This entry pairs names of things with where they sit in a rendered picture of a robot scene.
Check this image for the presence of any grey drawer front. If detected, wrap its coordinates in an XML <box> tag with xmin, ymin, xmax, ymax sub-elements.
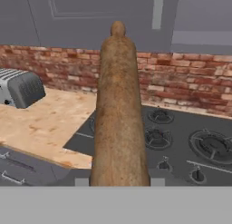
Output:
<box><xmin>0</xmin><ymin>145</ymin><xmax>73</xmax><ymax>187</ymax></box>

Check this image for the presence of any brown wooden rolling pin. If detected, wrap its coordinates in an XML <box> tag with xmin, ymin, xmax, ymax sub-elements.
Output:
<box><xmin>89</xmin><ymin>20</ymin><xmax>151</xmax><ymax>187</ymax></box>

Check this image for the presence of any narrow grey wall cabinet door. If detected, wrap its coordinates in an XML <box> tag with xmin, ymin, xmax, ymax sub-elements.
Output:
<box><xmin>0</xmin><ymin>0</ymin><xmax>41</xmax><ymax>47</ymax></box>

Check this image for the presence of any pale grey cabinet door handle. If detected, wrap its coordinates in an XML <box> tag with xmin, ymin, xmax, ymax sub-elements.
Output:
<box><xmin>151</xmin><ymin>0</ymin><xmax>166</xmax><ymax>30</ymax></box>

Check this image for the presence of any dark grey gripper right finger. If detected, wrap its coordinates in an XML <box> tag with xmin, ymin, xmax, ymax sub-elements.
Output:
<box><xmin>149</xmin><ymin>169</ymin><xmax>183</xmax><ymax>187</ymax></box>

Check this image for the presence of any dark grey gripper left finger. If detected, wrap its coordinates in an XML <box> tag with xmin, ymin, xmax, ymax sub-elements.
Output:
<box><xmin>55</xmin><ymin>168</ymin><xmax>92</xmax><ymax>187</ymax></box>

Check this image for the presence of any black gas hob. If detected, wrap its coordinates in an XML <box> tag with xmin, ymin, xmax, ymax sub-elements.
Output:
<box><xmin>63</xmin><ymin>105</ymin><xmax>232</xmax><ymax>187</ymax></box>

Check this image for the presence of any silver and grey toaster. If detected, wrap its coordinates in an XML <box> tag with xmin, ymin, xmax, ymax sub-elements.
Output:
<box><xmin>0</xmin><ymin>67</ymin><xmax>47</xmax><ymax>110</ymax></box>

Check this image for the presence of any black hob knob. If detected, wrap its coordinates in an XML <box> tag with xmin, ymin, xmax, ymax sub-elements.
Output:
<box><xmin>188</xmin><ymin>165</ymin><xmax>208</xmax><ymax>185</ymax></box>
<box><xmin>156</xmin><ymin>156</ymin><xmax>174</xmax><ymax>172</ymax></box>

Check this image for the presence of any grey range hood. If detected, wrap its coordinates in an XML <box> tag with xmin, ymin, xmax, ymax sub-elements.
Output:
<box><xmin>169</xmin><ymin>0</ymin><xmax>232</xmax><ymax>55</ymax></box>

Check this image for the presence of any silver drawer handle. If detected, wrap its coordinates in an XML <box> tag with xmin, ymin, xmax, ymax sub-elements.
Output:
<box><xmin>1</xmin><ymin>170</ymin><xmax>25</xmax><ymax>186</ymax></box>
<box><xmin>0</xmin><ymin>151</ymin><xmax>11</xmax><ymax>161</ymax></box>

